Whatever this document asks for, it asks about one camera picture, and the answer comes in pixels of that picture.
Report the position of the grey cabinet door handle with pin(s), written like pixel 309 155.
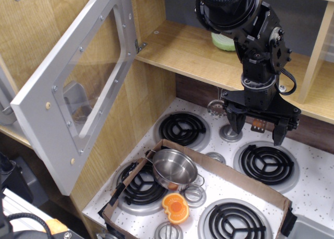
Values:
pixel 7 94

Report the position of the grey toy microwave door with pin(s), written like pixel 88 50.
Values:
pixel 97 51

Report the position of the front right black burner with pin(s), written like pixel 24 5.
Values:
pixel 232 220

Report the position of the grey stove knob back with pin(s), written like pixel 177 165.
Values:
pixel 227 134

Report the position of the back right black burner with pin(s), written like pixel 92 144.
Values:
pixel 268 165

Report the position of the black burner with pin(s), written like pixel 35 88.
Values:
pixel 144 189
pixel 182 128
pixel 232 220
pixel 268 165

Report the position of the grey stove knob centre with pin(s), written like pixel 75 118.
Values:
pixel 195 196

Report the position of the hanging metal strainer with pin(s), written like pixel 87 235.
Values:
pixel 216 108

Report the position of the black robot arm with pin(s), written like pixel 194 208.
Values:
pixel 259 43

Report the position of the orange half fruit toy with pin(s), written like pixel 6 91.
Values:
pixel 176 208

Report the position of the grey wall phone holder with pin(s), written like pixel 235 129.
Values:
pixel 77 102

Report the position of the grey stove knob middle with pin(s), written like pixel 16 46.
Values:
pixel 216 156

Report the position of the front left black burner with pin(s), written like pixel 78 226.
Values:
pixel 144 189

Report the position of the metal sink basin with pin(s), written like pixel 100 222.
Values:
pixel 300 227

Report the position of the brown cardboard barrier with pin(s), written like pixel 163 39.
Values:
pixel 220 203

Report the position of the small stainless steel pot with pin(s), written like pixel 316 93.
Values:
pixel 174 170

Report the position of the green sliced vegetable toy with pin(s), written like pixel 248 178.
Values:
pixel 222 42

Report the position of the grey stove knob front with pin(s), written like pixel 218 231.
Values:
pixel 167 230

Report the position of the hanging orange spatula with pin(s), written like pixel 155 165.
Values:
pixel 258 125

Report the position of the back left black burner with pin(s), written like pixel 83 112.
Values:
pixel 182 128

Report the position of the grey stove knob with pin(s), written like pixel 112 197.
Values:
pixel 195 196
pixel 216 156
pixel 227 134
pixel 167 230

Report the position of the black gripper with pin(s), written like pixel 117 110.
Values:
pixel 265 103

